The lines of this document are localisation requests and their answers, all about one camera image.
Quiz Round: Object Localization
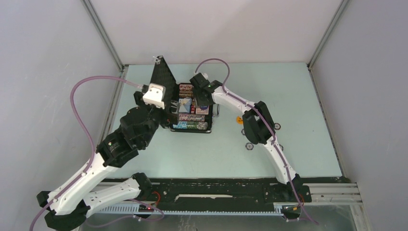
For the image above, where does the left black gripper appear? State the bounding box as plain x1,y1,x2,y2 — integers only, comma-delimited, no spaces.
134,91,179,148

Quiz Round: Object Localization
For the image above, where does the red playing card deck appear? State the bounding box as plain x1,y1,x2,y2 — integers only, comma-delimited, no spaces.
195,106,210,115

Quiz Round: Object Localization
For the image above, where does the orange big blind button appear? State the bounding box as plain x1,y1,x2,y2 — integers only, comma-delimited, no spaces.
236,116,243,125

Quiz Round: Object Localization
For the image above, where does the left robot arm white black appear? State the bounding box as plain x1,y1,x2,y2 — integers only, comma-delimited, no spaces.
37,89,179,231

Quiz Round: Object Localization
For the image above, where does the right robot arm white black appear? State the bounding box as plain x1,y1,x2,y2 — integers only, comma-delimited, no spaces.
190,73,303,201

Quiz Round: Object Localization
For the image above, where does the pink chip row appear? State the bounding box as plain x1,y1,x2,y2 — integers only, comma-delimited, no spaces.
178,113,205,122

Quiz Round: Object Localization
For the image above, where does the blue playing card deck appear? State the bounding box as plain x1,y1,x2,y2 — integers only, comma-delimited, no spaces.
178,97,193,114

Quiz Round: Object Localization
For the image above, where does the blue green chip row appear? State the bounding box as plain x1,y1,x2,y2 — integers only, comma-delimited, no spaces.
173,121,208,130

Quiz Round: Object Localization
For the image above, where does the red dice strip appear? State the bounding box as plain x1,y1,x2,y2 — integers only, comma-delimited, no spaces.
190,102,196,114

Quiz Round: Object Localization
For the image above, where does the black poker case base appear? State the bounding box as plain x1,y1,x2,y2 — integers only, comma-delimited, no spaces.
170,83,213,133

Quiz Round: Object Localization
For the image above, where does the top red chip row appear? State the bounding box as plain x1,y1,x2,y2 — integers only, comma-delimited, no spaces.
179,84,193,91

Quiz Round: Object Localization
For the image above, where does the silver case handle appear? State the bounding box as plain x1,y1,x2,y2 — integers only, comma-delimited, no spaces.
212,104,220,118

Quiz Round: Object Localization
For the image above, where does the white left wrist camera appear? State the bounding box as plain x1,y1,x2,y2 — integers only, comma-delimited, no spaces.
142,83,166,109

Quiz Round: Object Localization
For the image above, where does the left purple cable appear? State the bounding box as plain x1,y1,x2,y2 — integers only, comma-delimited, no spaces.
29,76,144,231

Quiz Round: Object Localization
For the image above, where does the white cable duct strip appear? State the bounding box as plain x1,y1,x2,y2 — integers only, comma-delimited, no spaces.
97,204,283,216

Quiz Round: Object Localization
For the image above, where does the aluminium rail frame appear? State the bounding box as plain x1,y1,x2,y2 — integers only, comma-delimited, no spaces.
76,182,363,206

